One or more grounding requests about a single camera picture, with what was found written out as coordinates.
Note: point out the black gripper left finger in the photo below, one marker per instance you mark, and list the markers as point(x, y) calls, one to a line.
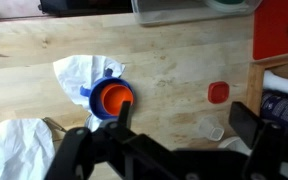
point(124, 113)

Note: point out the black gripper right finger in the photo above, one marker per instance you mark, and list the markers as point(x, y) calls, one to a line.
point(245, 121)

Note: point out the clear plastic measuring cup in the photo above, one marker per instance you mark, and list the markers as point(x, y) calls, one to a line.
point(211, 129)

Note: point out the orange measuring cup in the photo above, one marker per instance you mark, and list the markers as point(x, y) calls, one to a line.
point(112, 98)

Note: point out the wooden spice tray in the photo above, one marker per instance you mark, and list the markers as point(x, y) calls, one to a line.
point(253, 86)

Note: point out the white bowl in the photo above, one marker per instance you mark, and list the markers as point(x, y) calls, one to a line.
point(232, 144)

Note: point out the dark jar white lid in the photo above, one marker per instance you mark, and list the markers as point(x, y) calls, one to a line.
point(280, 108)

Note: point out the small white crumpled cloth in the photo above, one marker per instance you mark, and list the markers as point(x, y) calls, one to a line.
point(74, 73)

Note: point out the red silicone mat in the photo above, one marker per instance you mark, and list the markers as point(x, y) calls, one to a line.
point(274, 30)

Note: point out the black low cabinet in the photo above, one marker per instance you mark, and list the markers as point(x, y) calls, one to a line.
point(84, 6)

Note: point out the clear plastic storage bin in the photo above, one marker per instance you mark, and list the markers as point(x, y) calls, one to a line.
point(184, 15)

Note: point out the large white towel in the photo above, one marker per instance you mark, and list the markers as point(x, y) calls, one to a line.
point(14, 150)

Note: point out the green plastic lid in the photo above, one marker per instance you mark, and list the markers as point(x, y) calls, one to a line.
point(230, 1)

